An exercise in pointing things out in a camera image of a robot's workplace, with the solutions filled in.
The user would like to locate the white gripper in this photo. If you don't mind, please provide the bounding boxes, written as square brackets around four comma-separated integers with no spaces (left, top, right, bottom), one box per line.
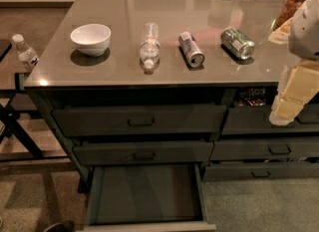
[269,0,319,125]

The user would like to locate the clear plastic water bottle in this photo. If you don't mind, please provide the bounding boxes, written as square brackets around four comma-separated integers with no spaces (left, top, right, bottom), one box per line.
[140,22,160,74]

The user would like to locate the snack packets in drawer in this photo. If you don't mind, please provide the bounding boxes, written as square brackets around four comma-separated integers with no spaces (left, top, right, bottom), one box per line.
[237,87,276,107]

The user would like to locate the top right drawer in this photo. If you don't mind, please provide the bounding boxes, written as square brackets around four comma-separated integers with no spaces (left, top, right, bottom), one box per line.
[222,105,319,135]

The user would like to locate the bottom right drawer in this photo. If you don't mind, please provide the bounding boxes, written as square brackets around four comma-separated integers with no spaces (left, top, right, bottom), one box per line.
[202,162,319,181]

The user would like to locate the middle right drawer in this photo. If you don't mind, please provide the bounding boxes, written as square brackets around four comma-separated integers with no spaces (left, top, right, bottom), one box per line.
[210,136,319,160]

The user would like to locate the open bottom left drawer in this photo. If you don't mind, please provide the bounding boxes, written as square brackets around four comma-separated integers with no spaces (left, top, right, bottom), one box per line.
[80,164,216,232]

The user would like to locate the middle left drawer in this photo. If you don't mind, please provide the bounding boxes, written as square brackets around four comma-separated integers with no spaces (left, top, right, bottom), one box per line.
[73,140,213,165]

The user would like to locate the top left drawer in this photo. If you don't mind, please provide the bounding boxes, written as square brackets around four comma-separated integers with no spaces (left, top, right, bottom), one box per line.
[52,104,226,136]

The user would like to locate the small bottle on side table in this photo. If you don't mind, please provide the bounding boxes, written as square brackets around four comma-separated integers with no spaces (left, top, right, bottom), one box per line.
[12,34,39,72]

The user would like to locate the green silver soda can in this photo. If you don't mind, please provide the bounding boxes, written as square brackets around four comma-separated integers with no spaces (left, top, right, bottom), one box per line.
[220,27,255,60]

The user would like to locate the slim silver energy drink can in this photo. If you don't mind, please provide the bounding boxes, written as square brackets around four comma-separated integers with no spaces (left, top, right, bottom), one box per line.
[178,32,204,68]

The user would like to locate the dark cabinet with drawers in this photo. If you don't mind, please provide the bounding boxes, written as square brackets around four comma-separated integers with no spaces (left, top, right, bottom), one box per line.
[26,0,318,182]

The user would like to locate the white ceramic bowl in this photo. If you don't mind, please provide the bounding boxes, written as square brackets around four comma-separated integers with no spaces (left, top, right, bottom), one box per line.
[70,24,112,57]

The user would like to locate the dark side table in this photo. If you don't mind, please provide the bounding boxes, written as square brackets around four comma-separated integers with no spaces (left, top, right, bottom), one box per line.
[0,39,67,161]

